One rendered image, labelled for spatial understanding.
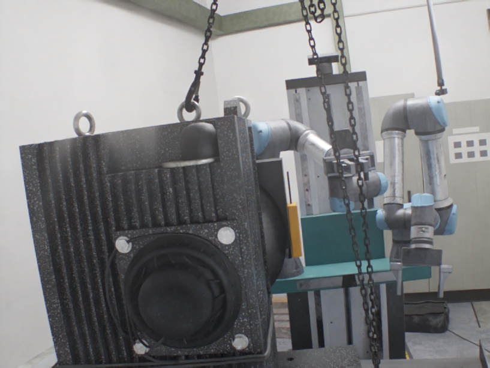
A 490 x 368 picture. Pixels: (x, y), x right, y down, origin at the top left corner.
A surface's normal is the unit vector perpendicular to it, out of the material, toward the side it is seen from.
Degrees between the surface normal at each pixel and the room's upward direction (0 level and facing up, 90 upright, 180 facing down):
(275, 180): 90
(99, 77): 90
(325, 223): 90
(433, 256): 67
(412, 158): 90
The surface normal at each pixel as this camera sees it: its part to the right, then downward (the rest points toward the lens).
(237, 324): -0.11, 0.10
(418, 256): -0.24, -0.29
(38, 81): 0.94, -0.08
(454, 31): -0.33, 0.12
